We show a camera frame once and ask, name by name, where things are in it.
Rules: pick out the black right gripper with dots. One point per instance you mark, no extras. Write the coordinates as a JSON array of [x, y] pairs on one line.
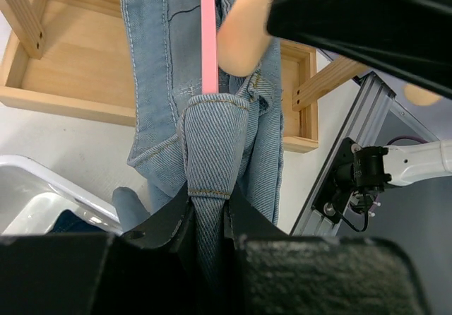
[[408, 39]]

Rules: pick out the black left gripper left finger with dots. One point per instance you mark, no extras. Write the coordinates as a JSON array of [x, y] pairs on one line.
[[170, 230]]

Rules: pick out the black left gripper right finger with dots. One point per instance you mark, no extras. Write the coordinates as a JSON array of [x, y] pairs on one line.
[[243, 221]]

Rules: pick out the light blue denim skirt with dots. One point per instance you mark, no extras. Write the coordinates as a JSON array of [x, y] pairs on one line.
[[207, 144]]

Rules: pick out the dark blue denim skirt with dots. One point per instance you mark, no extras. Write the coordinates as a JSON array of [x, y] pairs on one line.
[[69, 222]]

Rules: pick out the wooden hanger of dark skirt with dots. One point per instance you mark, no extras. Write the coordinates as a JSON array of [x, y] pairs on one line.
[[242, 39]]

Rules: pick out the pink plastic hanger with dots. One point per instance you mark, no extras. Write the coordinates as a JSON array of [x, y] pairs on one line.
[[209, 62]]

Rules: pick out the wooden hanger of white skirt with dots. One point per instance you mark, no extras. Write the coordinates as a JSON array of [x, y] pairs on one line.
[[420, 96]]

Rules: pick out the white plastic basket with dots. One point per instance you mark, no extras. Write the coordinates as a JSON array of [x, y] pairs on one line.
[[33, 197]]

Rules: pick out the wooden clothes rack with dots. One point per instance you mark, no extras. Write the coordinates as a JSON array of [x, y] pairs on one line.
[[70, 57]]

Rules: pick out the aluminium mounting rail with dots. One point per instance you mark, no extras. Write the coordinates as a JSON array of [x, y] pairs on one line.
[[385, 172]]

